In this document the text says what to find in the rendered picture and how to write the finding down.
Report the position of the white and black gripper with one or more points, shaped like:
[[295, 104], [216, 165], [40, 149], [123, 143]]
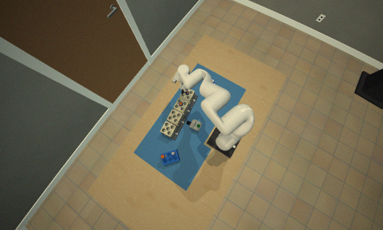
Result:
[[183, 89]]

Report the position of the blue bench mat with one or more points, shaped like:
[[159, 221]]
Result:
[[189, 142]]

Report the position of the beige bucket adapter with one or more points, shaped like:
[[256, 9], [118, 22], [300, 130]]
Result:
[[189, 97], [175, 117], [168, 129], [182, 109]]

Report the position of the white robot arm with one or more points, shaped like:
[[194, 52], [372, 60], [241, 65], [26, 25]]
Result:
[[233, 125]]

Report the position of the blue tube rack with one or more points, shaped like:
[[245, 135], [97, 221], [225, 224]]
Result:
[[169, 158]]

